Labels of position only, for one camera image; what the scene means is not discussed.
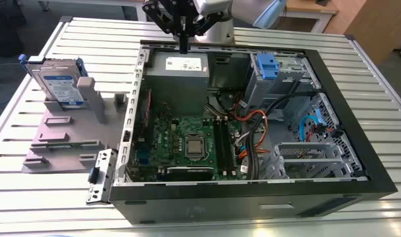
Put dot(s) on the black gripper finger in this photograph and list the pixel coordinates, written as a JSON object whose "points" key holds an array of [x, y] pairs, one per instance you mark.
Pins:
{"points": [[157, 18], [211, 23]]}

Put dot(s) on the hard disk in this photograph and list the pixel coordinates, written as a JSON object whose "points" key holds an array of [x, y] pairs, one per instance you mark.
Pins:
{"points": [[60, 86]]}

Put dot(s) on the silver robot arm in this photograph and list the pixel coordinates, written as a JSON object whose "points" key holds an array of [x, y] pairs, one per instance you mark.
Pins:
{"points": [[220, 32]]}

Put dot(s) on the metal disk bay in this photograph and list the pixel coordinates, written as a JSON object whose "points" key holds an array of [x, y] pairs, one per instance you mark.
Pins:
{"points": [[305, 160]]}

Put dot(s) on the blue plastic drive latch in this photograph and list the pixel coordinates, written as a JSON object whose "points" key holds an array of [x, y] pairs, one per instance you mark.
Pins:
{"points": [[268, 64]]}

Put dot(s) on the grey power supply unit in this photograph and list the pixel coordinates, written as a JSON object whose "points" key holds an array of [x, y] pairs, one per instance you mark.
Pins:
{"points": [[173, 91]]}

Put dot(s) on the metal drive cage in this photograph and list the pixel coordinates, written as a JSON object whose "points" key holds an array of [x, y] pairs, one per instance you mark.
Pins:
{"points": [[278, 86]]}

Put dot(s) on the wooden top desk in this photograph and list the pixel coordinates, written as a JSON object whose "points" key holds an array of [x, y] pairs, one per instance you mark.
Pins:
{"points": [[318, 7]]}

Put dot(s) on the green motherboard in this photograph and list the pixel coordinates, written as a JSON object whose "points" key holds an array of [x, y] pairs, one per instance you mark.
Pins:
{"points": [[167, 128]]}

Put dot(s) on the CPU socket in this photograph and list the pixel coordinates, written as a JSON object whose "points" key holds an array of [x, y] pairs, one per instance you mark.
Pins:
{"points": [[195, 135]]}

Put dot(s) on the black office chair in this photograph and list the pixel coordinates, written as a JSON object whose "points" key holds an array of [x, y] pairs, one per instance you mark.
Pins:
{"points": [[5, 37]]}

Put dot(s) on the black RAM slot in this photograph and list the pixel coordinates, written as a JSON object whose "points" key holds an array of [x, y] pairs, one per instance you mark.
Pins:
{"points": [[229, 145], [220, 145]]}

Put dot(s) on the wooden cabinet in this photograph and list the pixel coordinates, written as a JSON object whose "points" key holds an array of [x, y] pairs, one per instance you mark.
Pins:
{"points": [[374, 24]]}

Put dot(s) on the silver CPU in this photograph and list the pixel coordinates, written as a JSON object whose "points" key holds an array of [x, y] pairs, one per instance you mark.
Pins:
{"points": [[195, 147]]}

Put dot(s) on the blue expansion slot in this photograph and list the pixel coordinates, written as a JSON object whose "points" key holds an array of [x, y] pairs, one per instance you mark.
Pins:
{"points": [[143, 158]]}

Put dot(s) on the green RAM stick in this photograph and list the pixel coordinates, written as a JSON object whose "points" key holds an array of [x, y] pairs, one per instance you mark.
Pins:
{"points": [[59, 147]]}

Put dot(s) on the black graphics card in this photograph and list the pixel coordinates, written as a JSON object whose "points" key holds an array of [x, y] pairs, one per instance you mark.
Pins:
{"points": [[187, 174]]}

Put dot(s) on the grey parts rack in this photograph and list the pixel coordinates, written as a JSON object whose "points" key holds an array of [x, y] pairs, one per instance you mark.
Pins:
{"points": [[72, 158]]}

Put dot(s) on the black open PC case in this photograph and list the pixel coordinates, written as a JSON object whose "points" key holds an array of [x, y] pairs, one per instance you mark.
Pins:
{"points": [[220, 202]]}

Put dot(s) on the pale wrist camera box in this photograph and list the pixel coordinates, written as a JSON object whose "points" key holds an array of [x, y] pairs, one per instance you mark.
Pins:
{"points": [[212, 7]]}

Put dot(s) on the metal card retainer bracket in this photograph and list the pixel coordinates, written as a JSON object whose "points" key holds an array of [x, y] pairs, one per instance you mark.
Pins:
{"points": [[104, 172]]}

